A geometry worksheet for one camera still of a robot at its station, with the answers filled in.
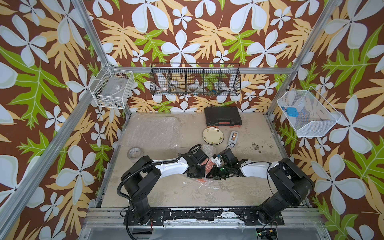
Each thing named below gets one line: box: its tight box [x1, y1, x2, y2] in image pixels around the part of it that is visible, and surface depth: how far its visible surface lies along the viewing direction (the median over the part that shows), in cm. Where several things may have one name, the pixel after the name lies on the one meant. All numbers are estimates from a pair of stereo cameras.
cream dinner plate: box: [202, 127, 225, 146], surface depth 107 cm
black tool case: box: [204, 106, 243, 127], surface depth 120 cm
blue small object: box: [286, 107, 300, 118], surface depth 88 cm
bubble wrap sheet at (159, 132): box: [122, 116, 183, 150], surface depth 109 cm
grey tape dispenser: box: [227, 131, 239, 149], surface depth 103 cm
